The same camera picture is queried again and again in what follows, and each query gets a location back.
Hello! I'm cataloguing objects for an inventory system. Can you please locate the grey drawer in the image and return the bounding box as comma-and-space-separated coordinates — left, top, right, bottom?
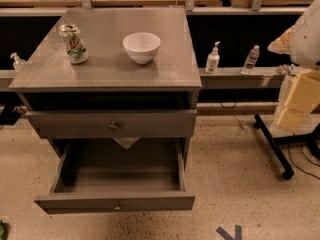
35, 138, 195, 214
26, 109, 197, 139

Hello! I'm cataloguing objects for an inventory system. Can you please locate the crushed soda can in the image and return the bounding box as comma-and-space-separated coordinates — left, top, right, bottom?
59, 23, 89, 64

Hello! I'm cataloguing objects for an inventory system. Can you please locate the black stand base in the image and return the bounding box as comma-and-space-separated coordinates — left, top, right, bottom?
254, 115, 320, 180

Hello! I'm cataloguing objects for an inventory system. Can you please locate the clear pump sanitizer bottle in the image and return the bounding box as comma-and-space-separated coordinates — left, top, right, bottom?
10, 52, 26, 72

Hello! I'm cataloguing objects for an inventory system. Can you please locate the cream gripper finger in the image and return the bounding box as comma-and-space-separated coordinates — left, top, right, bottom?
276, 69, 320, 130

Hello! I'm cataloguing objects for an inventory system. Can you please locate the grey top drawer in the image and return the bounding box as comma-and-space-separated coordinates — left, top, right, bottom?
26, 109, 197, 139

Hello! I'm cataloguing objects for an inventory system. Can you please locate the white ceramic bowl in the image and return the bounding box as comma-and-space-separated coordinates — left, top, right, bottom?
122, 32, 161, 64

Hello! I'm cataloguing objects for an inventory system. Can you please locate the clear plastic water bottle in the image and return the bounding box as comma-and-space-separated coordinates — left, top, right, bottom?
241, 45, 260, 74

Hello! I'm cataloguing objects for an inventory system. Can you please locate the grey drawer cabinet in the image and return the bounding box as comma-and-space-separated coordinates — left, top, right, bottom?
10, 8, 201, 154

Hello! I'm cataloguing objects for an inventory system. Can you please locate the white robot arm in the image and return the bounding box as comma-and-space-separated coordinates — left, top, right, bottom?
268, 0, 320, 130

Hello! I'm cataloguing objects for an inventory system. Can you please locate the crumpled clear wrapper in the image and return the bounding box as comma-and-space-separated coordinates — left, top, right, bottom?
278, 64, 295, 75

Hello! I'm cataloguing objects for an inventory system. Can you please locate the white pump lotion bottle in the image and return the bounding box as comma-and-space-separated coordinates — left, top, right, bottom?
205, 41, 220, 73

